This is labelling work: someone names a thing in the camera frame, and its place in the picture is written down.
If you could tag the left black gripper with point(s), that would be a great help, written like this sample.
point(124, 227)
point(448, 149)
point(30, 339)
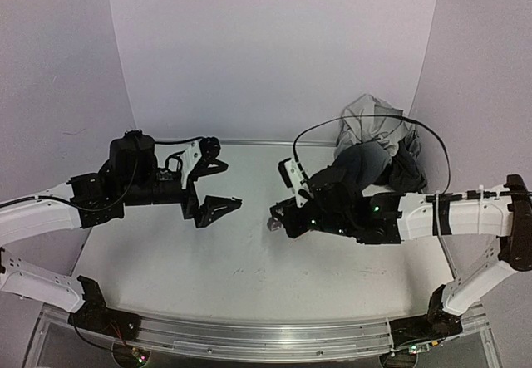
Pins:
point(204, 213)

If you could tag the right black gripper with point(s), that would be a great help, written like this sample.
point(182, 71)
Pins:
point(293, 217)

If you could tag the nail polish bottle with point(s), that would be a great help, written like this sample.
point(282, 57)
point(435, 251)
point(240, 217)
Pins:
point(274, 224)

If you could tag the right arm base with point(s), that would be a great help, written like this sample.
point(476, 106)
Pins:
point(435, 325)

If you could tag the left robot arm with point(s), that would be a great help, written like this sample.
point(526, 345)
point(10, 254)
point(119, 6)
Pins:
point(35, 215)

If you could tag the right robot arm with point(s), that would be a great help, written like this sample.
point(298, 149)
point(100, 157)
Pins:
point(503, 212)

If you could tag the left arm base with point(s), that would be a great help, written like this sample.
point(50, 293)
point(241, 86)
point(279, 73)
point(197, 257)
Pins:
point(96, 317)

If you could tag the dark sleeve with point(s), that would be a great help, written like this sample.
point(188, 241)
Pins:
point(364, 163)

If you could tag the grey crumpled cloth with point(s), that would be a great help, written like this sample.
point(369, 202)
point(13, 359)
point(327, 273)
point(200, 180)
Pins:
point(370, 119)

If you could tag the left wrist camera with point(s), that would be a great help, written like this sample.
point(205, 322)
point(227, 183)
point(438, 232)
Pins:
point(186, 159)

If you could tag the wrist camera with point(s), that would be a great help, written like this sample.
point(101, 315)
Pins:
point(186, 159)
point(293, 179)

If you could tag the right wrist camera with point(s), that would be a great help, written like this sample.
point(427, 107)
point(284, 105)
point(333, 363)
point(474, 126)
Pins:
point(293, 179)

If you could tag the aluminium front rail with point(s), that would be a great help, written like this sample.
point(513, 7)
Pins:
point(265, 342)

